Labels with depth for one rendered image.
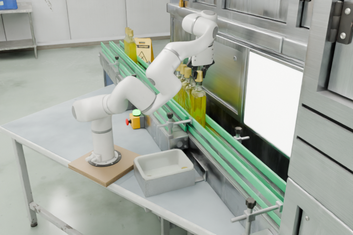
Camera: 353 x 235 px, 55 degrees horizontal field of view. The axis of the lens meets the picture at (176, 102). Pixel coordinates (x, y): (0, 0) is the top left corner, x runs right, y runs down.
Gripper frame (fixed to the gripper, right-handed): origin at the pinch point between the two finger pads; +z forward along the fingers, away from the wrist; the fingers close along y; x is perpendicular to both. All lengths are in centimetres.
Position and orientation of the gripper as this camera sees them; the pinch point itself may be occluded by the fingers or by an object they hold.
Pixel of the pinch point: (198, 73)
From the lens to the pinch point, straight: 152.1
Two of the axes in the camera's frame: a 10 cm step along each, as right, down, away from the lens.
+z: -1.0, 8.0, 5.9
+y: -9.3, 1.4, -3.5
